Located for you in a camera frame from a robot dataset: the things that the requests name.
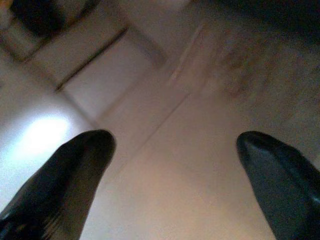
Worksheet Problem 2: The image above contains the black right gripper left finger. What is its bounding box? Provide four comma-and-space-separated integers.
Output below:
0, 129, 117, 240

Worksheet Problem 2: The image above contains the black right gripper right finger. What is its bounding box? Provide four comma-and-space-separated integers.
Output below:
236, 130, 320, 240

